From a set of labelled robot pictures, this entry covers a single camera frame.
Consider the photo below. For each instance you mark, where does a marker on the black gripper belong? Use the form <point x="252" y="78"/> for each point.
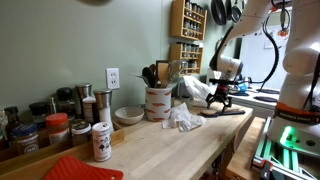
<point x="223" y="88"/>

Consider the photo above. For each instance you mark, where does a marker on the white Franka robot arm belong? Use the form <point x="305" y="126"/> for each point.
<point x="300" y="66"/>

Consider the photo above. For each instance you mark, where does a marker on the white crumpled cloth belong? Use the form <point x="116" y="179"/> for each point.
<point x="196" y="88"/>

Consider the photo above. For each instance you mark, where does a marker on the white stove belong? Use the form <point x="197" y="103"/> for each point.
<point x="253" y="100"/>

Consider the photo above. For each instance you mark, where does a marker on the small white rag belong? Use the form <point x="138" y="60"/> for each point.
<point x="181" y="118"/>

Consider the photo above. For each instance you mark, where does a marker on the large metal whisk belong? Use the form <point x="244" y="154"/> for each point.
<point x="176" y="70"/>

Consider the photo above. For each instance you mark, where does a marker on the wooden spice rack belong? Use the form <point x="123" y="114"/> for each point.
<point x="188" y="20"/>
<point x="186" y="58"/>

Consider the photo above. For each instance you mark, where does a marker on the white crock with orange stripes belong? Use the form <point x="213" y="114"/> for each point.
<point x="158" y="103"/>

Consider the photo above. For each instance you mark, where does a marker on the square wooden turner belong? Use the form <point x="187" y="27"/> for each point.
<point x="162" y="71"/>

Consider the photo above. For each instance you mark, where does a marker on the black spoon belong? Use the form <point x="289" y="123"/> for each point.
<point x="148" y="76"/>

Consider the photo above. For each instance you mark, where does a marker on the black hanging frying pan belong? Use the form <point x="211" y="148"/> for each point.
<point x="236" y="12"/>
<point x="218" y="11"/>

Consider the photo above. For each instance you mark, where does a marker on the white ceramic bowl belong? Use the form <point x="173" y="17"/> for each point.
<point x="129" y="115"/>

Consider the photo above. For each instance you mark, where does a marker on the stainless steel pepper mill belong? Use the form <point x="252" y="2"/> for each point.
<point x="83" y="90"/>
<point x="104" y="106"/>

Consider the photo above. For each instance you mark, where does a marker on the white printed salt shaker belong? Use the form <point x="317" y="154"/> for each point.
<point x="101" y="143"/>

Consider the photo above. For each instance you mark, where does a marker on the white cap bottle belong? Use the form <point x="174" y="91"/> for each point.
<point x="88" y="108"/>

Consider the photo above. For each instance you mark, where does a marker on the white lid dark spice jar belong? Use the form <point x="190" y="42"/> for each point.
<point x="80" y="132"/>

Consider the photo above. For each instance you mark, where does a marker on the black cap dark bottle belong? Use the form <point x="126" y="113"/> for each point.
<point x="65" y="101"/>

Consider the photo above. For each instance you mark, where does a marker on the red silicone mat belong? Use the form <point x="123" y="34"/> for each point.
<point x="76" y="170"/>

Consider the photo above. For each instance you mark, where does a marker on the red lid spice jar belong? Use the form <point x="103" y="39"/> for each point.
<point x="57" y="128"/>

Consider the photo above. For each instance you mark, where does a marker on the wooden spice tray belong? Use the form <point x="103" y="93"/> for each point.
<point x="60" y="151"/>

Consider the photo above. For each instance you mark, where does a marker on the black lid glass jar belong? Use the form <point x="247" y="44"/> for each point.
<point x="39" y="113"/>

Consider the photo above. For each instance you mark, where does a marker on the blue lid spice jar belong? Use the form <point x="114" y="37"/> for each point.
<point x="26" y="138"/>

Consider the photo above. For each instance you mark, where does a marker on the dark sauce bottle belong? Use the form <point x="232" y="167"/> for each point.
<point x="12" y="121"/>

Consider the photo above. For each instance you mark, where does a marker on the aluminium rail frame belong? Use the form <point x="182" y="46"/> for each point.
<point x="283" y="160"/>

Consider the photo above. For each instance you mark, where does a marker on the white wall outlet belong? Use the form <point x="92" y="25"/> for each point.
<point x="112" y="78"/>

